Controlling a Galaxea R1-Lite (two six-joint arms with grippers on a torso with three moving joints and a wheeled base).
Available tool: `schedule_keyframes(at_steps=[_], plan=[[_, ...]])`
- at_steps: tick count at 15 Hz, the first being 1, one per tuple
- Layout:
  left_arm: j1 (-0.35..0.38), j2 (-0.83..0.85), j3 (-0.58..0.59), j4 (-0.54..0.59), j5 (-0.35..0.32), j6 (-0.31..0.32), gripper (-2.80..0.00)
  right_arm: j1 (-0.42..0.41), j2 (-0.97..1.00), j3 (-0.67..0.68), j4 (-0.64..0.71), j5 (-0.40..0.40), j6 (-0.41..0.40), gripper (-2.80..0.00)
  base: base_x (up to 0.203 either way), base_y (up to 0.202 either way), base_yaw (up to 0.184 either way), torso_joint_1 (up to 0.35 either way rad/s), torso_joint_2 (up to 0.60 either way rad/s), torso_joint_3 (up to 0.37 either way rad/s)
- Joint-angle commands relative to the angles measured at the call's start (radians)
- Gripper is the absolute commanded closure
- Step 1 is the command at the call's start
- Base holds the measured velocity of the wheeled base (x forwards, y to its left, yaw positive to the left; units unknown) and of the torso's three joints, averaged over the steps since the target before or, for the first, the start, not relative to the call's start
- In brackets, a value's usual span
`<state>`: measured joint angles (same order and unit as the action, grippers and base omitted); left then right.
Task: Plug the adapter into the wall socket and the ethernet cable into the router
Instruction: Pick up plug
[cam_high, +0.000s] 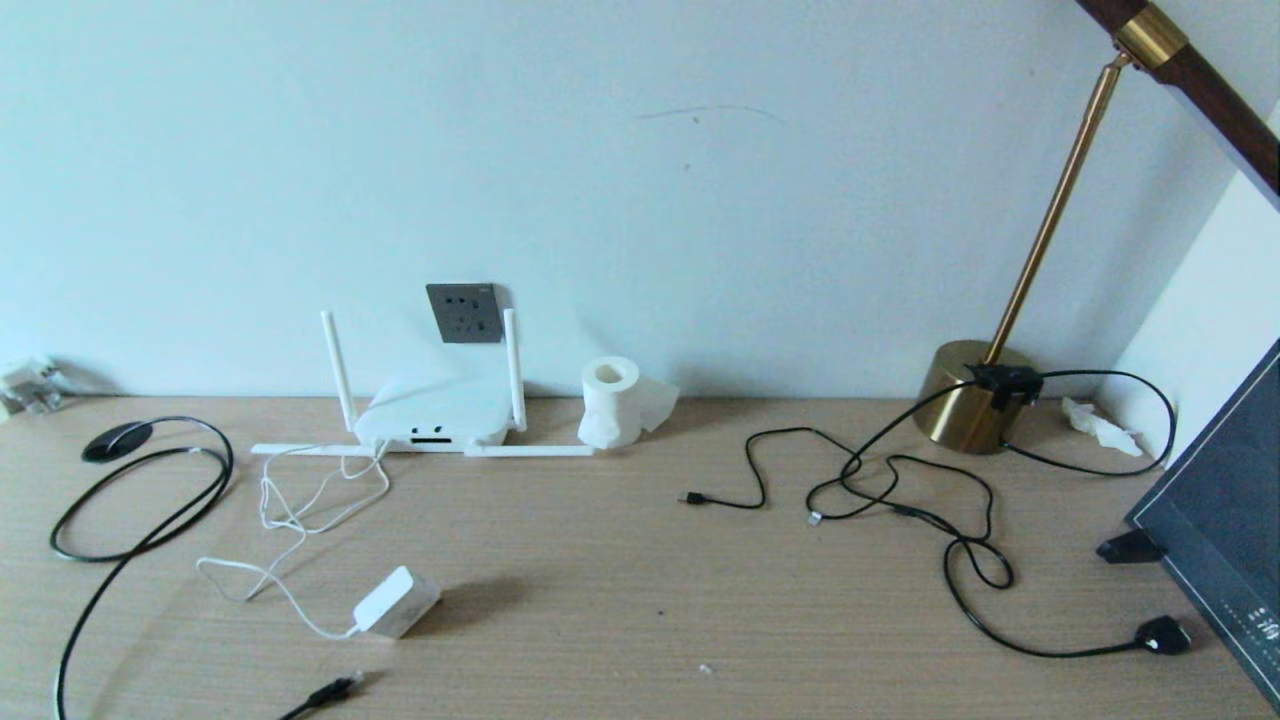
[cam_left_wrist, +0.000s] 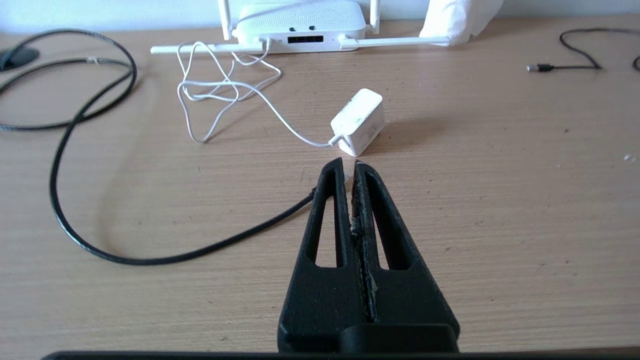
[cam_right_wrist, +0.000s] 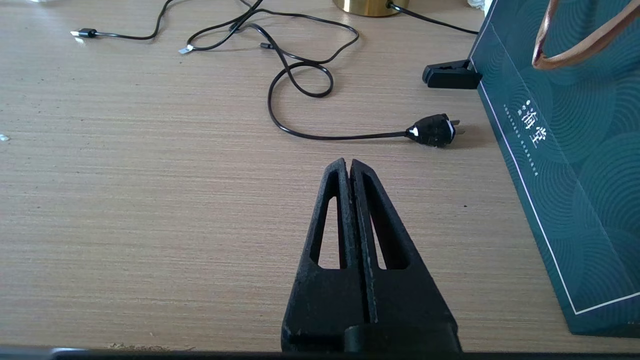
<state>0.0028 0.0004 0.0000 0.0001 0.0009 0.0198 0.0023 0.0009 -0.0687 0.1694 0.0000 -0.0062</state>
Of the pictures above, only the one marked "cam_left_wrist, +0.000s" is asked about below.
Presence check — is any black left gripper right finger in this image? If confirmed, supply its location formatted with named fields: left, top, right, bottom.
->
left=351, top=160, right=461, bottom=352

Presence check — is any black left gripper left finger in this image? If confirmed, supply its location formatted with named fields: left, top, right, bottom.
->
left=277, top=157, right=368, bottom=352

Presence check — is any white power adapter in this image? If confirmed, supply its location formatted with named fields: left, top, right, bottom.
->
left=330, top=88, right=386, bottom=158

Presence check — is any black ethernet cable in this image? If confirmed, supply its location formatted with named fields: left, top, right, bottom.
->
left=0, top=28, right=319, bottom=266

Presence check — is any white router with antennas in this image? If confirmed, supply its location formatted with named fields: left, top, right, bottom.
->
left=150, top=0, right=453, bottom=55

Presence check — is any white toilet paper roll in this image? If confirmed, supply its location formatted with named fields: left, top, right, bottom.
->
left=419, top=0, right=505, bottom=47

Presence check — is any black round desk grommet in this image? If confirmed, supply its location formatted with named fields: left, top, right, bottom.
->
left=0, top=46, right=40, bottom=71

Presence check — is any thin white adapter cable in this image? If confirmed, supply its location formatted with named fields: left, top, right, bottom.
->
left=176, top=40, right=342, bottom=149

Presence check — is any thin black USB cable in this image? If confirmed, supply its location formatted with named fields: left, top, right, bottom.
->
left=526, top=27, right=640, bottom=74

